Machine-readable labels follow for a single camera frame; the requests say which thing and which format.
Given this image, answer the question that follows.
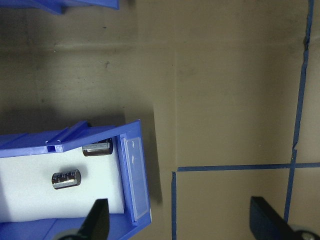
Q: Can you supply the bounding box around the blue bin with push buttons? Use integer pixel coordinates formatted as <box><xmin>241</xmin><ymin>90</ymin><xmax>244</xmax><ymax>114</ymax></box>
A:
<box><xmin>0</xmin><ymin>0</ymin><xmax>120</xmax><ymax>16</ymax></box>

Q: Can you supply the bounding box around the dark cylindrical capacitor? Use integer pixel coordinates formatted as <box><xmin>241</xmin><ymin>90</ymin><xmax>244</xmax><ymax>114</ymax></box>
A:
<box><xmin>51</xmin><ymin>169</ymin><xmax>83</xmax><ymax>190</ymax></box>
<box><xmin>81</xmin><ymin>138</ymin><xmax>114</xmax><ymax>158</ymax></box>

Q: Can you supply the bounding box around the white foam liner under capacitors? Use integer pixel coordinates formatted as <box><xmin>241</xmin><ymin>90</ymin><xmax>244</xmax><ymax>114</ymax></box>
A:
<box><xmin>0</xmin><ymin>143</ymin><xmax>126</xmax><ymax>223</ymax></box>

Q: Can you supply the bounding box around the blue bin with capacitors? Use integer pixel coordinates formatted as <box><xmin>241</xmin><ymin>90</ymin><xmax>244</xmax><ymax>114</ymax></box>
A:
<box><xmin>0</xmin><ymin>119</ymin><xmax>153</xmax><ymax>240</ymax></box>

